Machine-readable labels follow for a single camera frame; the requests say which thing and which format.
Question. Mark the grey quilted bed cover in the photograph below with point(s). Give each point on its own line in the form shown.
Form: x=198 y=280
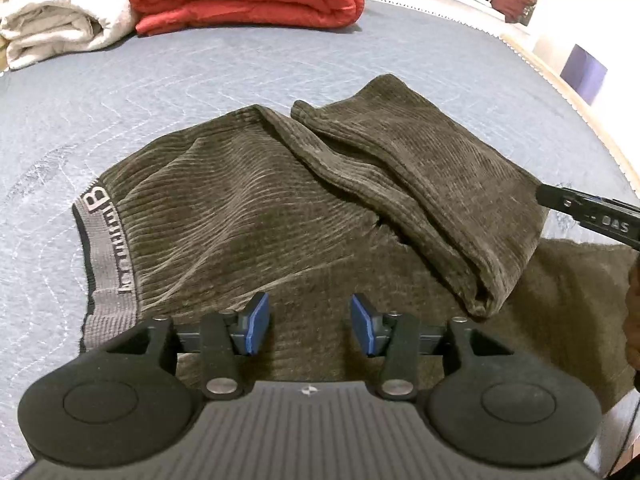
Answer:
x=150 y=90

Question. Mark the cream folded blanket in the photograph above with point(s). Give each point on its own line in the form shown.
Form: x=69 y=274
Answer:
x=55 y=15

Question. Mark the purple box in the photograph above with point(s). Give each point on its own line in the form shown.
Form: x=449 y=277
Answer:
x=584 y=74

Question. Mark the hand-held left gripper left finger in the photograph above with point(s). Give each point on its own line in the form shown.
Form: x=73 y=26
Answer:
x=256 y=325

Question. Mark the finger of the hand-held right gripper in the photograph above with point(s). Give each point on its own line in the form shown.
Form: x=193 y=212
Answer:
x=590 y=207

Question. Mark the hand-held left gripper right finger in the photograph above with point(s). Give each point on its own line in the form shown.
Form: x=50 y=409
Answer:
x=364 y=325

